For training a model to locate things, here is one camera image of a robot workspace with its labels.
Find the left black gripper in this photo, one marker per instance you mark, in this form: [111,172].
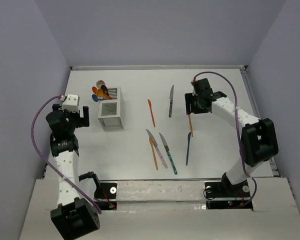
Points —
[81,121]

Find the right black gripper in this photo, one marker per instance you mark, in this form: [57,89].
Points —
[190,98]

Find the orange plastic knife long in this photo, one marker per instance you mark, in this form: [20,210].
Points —
[190,125]

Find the steel knife dark handle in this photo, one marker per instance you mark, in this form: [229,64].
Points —
[171,96]

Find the blue plastic knife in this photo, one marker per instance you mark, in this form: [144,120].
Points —
[188,148]

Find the blue plastic spoon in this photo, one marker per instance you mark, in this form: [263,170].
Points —
[96,99]

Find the red-orange plastic spoon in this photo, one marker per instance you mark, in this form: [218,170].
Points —
[94,89]

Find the yellow-orange plastic spoon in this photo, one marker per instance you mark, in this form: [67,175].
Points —
[99,92]

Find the red-orange plastic knife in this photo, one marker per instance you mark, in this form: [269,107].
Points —
[151,112]

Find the dark brown wooden spoon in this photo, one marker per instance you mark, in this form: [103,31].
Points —
[105,91]

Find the steel knife green handle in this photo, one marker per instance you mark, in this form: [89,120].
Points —
[165,144]

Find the beige wooden spoon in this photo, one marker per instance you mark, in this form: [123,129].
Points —
[100,83]

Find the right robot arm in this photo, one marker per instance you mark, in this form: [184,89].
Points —
[226,109]

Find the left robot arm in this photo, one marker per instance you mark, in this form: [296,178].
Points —
[76,214]

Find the white two-compartment utensil caddy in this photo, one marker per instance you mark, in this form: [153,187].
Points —
[111,111]

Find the orange plastic knife front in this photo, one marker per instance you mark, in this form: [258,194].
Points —
[153,153]

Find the white foam front board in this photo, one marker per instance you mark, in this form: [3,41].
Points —
[274,216]

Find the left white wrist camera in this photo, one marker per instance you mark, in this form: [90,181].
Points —
[70,103]

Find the aluminium rail back edge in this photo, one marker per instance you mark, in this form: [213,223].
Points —
[154,67]

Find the aluminium rail edge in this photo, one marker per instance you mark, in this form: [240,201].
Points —
[154,67]
[257,142]

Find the aluminium rail right edge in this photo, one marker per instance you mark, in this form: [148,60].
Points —
[257,142]

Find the steel knife pink handle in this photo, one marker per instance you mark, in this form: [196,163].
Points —
[157,149]

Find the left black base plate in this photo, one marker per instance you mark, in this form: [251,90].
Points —
[106,197]

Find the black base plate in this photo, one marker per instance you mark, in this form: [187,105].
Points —
[106,197]
[220,199]

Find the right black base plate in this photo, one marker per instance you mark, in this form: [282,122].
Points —
[220,199]

